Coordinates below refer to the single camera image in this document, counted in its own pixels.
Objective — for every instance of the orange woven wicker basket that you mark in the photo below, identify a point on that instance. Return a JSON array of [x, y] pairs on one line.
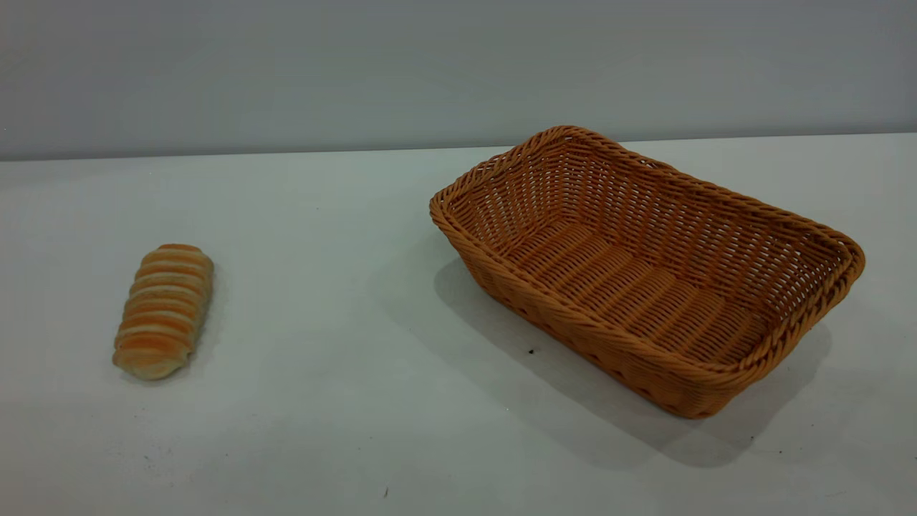
[[630, 287]]

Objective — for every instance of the striped bread roll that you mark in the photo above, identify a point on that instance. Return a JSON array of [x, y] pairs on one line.
[[163, 312]]

